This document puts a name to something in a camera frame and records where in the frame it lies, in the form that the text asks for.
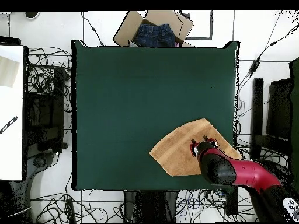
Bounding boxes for tan terry towel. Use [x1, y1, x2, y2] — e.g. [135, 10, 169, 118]
[148, 118, 244, 177]

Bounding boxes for black flat panel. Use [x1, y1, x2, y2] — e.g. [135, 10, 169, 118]
[266, 78, 295, 141]

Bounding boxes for black upright bar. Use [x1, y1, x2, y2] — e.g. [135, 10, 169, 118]
[251, 77, 265, 159]

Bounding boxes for black power brick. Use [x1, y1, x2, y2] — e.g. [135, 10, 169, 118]
[225, 186, 239, 216]

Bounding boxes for dark green table cloth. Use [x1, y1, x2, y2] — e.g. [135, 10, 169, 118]
[71, 40, 240, 191]

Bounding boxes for blue denim jeans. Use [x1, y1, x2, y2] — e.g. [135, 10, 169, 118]
[133, 23, 177, 48]

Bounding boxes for brown cardboard box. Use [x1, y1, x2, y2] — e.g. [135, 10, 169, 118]
[112, 10, 194, 48]

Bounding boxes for black power strip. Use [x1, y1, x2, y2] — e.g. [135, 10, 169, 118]
[65, 198, 77, 223]

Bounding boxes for black equipment rack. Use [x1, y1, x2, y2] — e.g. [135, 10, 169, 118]
[23, 67, 68, 153]

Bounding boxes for white desk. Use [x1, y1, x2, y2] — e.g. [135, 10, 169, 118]
[0, 44, 25, 181]

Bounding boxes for beige box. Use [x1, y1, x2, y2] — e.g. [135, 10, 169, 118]
[0, 55, 20, 88]

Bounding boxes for black cable tangle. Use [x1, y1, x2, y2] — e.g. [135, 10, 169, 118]
[235, 137, 290, 164]
[31, 191, 124, 223]
[26, 46, 73, 113]
[176, 190, 228, 222]

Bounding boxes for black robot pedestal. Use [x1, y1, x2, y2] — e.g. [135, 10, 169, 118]
[123, 190, 179, 223]

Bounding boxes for black cable with inline adapter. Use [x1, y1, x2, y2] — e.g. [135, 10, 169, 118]
[237, 23, 299, 117]

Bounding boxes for thin black cable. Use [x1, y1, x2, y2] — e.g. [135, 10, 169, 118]
[80, 11, 106, 47]

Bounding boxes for black ridged strap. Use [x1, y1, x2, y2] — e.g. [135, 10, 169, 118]
[0, 115, 18, 135]

